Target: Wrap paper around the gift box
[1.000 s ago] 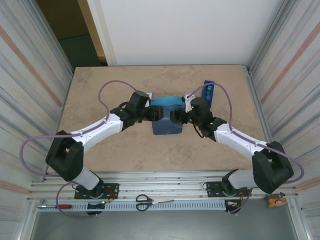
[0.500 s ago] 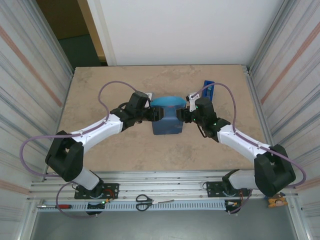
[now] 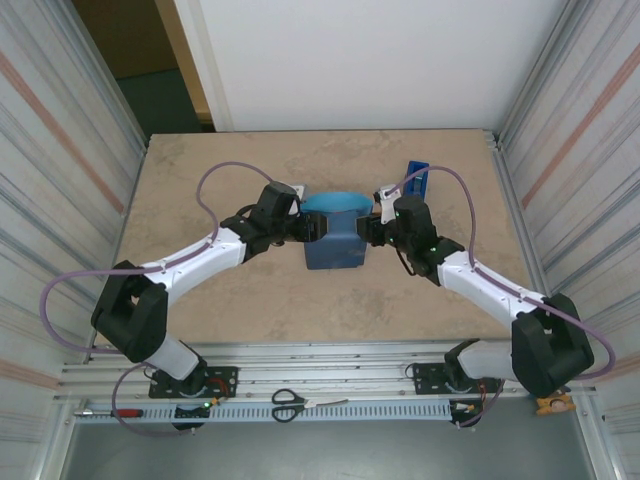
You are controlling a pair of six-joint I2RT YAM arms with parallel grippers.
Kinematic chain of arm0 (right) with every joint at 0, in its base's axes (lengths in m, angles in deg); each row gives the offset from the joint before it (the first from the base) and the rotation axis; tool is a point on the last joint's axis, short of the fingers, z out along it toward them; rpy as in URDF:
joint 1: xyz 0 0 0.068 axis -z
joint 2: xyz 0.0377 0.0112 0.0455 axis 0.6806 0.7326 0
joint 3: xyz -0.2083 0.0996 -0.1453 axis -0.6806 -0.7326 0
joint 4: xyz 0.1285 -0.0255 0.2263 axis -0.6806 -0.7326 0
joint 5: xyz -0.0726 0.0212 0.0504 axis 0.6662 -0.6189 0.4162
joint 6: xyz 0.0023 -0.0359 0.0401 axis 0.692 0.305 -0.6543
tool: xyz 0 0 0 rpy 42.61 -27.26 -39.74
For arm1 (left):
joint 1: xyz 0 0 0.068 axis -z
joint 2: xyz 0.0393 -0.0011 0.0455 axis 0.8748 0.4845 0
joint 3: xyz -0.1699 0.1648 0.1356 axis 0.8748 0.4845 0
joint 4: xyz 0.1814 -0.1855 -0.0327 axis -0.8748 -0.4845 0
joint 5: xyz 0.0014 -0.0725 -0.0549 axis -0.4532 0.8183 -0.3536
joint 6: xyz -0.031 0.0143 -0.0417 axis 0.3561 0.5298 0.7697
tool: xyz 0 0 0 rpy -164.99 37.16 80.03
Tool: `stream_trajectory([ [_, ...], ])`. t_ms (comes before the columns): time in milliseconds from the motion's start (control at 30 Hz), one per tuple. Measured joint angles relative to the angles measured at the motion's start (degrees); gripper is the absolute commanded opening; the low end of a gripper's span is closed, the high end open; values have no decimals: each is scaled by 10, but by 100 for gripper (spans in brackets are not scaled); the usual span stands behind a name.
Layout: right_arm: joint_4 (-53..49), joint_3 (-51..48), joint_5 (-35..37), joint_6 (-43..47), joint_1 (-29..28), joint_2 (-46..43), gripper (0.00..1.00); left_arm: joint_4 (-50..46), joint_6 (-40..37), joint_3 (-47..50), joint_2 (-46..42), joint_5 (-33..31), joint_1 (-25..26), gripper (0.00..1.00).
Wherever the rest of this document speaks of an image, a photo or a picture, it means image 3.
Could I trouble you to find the blue cloth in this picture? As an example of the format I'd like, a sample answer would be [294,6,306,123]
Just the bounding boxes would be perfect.
[299,190,374,272]

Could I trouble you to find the blue tape dispenser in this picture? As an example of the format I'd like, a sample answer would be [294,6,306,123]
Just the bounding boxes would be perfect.
[403,159,432,199]

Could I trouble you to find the small yellow toy figure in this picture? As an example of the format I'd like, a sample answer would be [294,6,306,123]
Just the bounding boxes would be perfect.
[533,391,577,416]

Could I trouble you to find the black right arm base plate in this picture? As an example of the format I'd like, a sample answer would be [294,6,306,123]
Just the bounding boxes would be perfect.
[411,361,502,397]

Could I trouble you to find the aluminium frame rails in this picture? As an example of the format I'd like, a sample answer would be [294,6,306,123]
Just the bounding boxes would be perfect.
[56,341,599,402]

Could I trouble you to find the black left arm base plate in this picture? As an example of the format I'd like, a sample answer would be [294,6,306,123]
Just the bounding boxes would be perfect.
[148,365,239,400]

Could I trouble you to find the slotted grey cable duct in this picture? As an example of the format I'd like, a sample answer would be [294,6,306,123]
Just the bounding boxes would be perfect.
[74,401,454,422]

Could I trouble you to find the black handled scissors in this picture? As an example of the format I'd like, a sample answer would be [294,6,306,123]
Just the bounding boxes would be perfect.
[270,388,350,424]

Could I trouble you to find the white door frame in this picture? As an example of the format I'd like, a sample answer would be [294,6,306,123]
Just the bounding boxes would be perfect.
[172,0,235,133]

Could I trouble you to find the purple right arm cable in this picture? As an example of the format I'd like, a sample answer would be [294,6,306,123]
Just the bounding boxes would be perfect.
[381,165,618,430]

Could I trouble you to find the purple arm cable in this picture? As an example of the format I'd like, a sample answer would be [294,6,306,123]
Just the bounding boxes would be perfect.
[381,165,618,430]
[39,161,275,438]

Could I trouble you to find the red handled screwdriver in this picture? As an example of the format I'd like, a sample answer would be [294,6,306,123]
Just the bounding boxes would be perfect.
[74,407,145,420]

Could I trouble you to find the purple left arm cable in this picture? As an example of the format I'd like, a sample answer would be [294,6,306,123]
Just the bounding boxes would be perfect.
[39,161,275,438]

